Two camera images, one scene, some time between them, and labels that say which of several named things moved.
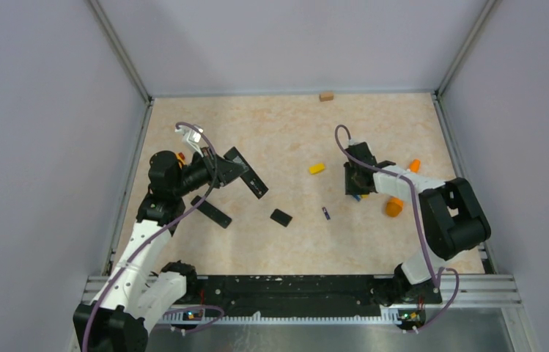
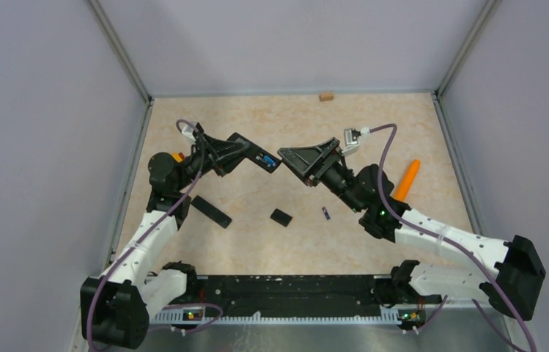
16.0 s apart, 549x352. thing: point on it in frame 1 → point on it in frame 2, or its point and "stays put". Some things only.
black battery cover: [281, 217] stays put
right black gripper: [350, 188] → [310, 163]
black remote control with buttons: [250, 178] → [259, 155]
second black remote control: [212, 212] stays put
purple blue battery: [326, 213] stays put
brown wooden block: [325, 97] stays put
